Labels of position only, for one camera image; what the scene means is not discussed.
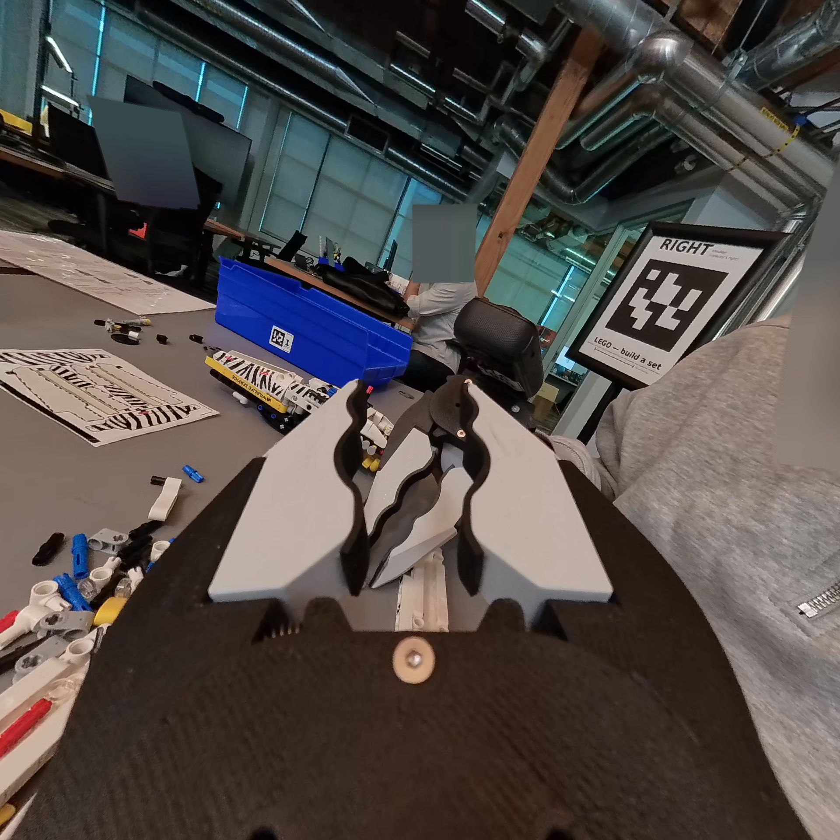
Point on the blue lego pin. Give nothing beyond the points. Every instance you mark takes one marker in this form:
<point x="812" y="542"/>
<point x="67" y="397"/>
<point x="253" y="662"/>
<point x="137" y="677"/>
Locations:
<point x="192" y="473"/>

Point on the white printed paper sheet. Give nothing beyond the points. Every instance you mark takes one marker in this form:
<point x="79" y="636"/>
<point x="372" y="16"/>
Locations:
<point x="98" y="275"/>

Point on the white lego panel assembly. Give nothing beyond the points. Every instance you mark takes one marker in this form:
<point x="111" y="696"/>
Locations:
<point x="423" y="597"/>

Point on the black jacket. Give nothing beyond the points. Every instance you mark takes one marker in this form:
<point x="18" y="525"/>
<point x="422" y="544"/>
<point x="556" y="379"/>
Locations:
<point x="364" y="289"/>

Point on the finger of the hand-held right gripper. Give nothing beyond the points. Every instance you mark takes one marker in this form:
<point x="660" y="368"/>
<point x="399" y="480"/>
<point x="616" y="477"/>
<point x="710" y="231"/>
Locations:
<point x="420" y="551"/>
<point x="400" y="476"/>

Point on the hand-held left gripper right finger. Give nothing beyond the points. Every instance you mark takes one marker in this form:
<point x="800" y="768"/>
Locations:
<point x="544" y="525"/>

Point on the small black white lego assembly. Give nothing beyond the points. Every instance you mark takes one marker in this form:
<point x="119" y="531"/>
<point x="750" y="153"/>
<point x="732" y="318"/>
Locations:
<point x="124" y="331"/>

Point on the pile of small lego parts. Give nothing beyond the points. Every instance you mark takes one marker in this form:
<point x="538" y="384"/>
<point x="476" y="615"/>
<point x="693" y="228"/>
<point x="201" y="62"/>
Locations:
<point x="79" y="590"/>

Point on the framed black white poster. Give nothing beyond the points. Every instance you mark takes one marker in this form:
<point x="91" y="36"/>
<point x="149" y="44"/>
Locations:
<point x="676" y="302"/>

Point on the silver bent ceiling duct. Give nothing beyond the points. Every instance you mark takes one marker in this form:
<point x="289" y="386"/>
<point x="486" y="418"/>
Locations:
<point x="689" y="79"/>

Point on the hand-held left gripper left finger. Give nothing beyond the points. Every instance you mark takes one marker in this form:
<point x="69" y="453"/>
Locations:
<point x="289" y="518"/>

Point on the white lego block with pins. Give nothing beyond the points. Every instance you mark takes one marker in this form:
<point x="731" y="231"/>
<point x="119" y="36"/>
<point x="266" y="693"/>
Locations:
<point x="164" y="502"/>

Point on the blue storage bin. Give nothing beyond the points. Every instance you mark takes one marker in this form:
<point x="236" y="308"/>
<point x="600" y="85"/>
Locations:
<point x="308" y="321"/>

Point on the wooden support post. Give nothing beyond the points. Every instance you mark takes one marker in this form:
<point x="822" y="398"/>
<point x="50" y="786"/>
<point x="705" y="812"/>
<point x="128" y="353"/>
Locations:
<point x="538" y="164"/>

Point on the zebra striped sticker sheet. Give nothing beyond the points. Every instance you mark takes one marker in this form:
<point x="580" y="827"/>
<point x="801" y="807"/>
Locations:
<point x="98" y="394"/>

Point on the partly built lego model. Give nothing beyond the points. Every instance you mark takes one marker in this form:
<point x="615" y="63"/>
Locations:
<point x="262" y="384"/>

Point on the black monitor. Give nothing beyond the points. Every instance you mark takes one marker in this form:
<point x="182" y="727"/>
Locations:
<point x="223" y="151"/>

